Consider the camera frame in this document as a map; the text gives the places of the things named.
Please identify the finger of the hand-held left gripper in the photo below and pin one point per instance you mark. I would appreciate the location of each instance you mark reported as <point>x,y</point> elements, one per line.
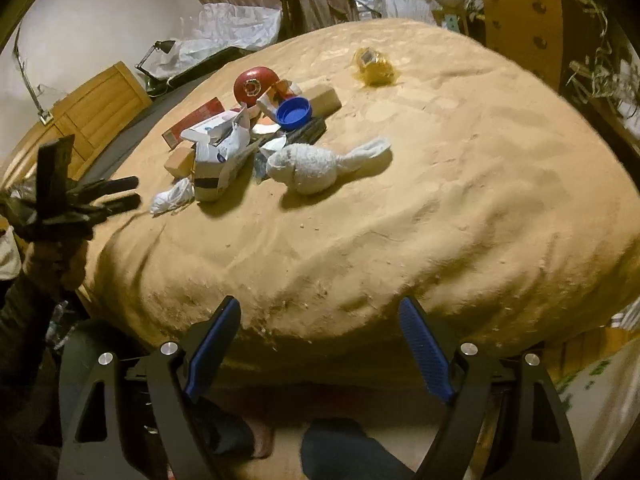
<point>122,204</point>
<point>117,184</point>

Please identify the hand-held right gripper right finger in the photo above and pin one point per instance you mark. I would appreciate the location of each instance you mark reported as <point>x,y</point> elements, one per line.
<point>424,345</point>

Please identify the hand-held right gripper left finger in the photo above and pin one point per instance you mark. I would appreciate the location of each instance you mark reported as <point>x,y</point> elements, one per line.
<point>216,340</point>

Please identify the white tissue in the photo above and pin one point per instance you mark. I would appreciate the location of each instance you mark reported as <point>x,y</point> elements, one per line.
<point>172,195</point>

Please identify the small tan box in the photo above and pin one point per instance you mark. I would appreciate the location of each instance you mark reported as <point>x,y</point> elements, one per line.
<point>178,162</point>

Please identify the torn white carton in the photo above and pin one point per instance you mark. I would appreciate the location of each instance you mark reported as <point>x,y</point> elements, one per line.
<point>220,165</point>

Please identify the blue plastic lid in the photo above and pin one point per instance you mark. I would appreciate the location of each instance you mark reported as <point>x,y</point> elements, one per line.
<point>295,112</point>

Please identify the white plush toy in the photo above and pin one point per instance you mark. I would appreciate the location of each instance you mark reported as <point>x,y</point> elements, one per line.
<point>310,165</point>

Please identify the black plastic item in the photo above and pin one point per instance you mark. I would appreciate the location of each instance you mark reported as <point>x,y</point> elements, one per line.
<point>307,134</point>

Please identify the person's left forearm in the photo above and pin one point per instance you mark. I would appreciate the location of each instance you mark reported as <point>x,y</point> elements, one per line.
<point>20,340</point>

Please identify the person's left hand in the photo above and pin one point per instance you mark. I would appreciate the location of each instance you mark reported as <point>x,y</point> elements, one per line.
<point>50,265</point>

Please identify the wooden headboard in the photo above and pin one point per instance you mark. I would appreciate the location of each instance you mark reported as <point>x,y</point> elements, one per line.
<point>100,110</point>

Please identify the flat red box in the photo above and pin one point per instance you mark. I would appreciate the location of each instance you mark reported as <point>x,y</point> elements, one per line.
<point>192,120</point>

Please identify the person's right leg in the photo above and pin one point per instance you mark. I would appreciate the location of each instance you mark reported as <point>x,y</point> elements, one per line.
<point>350,452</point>

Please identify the black desk lamp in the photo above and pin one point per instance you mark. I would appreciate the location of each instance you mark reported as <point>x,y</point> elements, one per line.
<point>155,55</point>

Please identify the tan bed blanket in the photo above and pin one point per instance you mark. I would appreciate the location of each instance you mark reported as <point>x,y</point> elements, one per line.
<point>450,210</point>

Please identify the white paper piece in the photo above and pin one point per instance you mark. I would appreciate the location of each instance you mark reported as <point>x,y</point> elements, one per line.
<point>272,146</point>

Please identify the red round ball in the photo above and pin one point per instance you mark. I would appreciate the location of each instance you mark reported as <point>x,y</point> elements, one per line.
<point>252,85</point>

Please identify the white green printed sheet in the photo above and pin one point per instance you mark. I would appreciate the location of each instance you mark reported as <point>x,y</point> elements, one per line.
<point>600,400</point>

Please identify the orange snack packet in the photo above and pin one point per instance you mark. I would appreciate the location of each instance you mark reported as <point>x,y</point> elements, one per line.
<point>285,89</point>

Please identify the small white plastic sheet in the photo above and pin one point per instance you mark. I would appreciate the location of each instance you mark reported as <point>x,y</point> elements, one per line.
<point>230,25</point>

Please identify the striped grey cloth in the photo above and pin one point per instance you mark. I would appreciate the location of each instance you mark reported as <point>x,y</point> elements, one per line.
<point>627,317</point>

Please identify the tan cardboard box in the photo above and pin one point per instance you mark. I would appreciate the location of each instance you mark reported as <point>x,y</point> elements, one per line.
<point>322,101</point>

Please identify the yellow plastic bag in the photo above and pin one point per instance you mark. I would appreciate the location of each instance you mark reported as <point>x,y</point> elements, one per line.
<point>372,65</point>

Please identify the wooden desk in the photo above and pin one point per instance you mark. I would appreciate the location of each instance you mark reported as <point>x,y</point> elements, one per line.
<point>610,120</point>

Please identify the wooden dresser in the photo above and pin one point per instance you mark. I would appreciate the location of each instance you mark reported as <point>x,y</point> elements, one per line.
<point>520,30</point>

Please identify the small wooden stand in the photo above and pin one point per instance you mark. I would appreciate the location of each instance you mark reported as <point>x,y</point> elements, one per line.
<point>452,16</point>

